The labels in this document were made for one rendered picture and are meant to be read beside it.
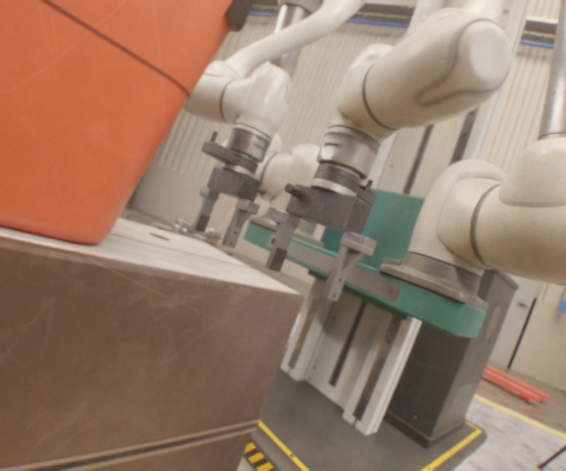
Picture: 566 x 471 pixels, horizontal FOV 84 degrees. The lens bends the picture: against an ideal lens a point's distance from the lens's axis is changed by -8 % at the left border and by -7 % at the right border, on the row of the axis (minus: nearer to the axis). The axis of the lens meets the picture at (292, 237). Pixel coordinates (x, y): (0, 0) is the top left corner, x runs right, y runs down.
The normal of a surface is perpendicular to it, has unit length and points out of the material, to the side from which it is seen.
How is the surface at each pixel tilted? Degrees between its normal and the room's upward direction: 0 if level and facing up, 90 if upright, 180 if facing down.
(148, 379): 90
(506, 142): 90
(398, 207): 90
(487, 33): 101
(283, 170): 84
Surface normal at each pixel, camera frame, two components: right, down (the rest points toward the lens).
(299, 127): -0.36, -0.14
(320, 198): -0.66, -0.25
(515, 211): -0.87, -0.36
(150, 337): 0.70, 0.27
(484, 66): 0.24, 0.23
